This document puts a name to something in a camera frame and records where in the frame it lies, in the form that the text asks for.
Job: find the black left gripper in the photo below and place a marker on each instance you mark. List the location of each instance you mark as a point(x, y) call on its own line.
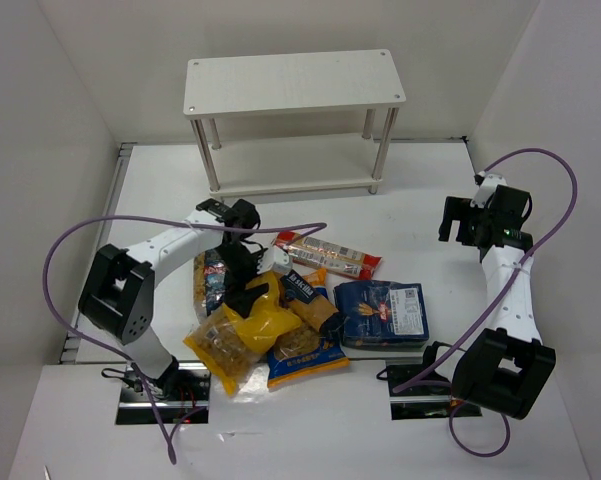
point(241, 273)

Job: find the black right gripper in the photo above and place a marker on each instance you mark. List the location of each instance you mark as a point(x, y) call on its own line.
point(460, 220)

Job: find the yellow macaroni pasta bag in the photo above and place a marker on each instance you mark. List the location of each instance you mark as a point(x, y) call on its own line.
point(230, 345)

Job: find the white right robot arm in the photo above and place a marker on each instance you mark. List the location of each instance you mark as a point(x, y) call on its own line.
point(506, 366)

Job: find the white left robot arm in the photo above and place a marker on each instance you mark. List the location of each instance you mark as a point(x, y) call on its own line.
point(118, 296)

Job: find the Agnesi fusilli pasta bag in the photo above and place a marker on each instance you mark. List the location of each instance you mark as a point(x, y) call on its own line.
point(209, 283)

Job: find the red spaghetti pasta packet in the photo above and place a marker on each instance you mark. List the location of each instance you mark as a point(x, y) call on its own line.
point(315, 253)

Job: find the blue orange shell pasta bag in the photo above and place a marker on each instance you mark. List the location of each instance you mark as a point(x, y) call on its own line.
point(302, 352)

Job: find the dark blue pasta box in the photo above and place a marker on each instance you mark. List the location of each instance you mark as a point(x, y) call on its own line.
point(382, 315)

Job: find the white two-tier shelf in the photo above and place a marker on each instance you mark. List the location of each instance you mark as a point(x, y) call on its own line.
point(285, 84)

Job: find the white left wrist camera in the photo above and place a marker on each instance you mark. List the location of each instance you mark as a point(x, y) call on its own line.
point(276, 260)

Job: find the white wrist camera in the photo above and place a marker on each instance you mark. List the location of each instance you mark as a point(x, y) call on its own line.
point(276, 260)
point(487, 184)

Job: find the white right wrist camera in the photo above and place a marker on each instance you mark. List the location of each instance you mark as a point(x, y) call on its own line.
point(487, 184)

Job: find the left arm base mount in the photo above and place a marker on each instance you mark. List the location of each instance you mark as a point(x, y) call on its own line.
point(188, 401)

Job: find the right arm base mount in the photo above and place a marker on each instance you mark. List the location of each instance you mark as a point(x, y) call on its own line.
point(431, 401)

